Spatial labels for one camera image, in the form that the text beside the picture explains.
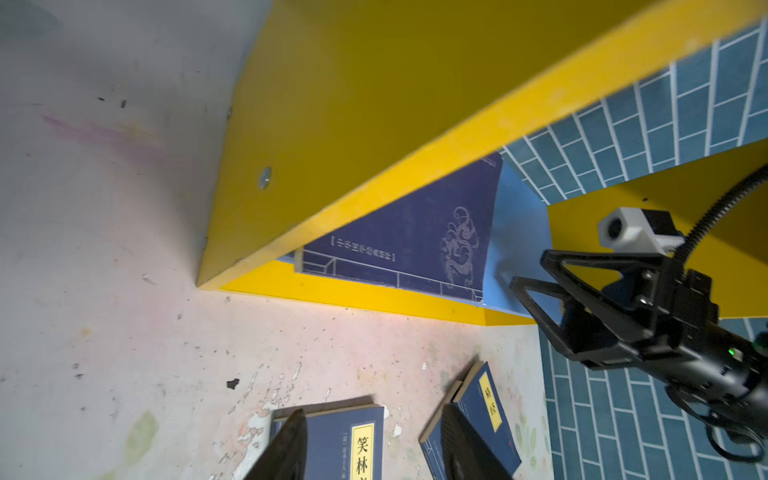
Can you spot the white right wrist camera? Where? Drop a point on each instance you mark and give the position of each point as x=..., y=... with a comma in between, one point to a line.
x=639, y=231

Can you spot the yellow pink blue bookshelf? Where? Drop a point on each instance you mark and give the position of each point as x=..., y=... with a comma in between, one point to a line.
x=346, y=106

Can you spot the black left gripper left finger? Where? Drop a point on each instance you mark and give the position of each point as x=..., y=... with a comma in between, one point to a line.
x=285, y=457

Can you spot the navy book yellow label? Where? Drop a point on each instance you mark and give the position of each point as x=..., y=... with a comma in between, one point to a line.
x=433, y=240
x=479, y=401

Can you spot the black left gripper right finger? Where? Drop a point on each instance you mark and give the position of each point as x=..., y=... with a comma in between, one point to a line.
x=465, y=454

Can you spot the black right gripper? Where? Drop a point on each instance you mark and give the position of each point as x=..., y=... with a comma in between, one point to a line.
x=646, y=311

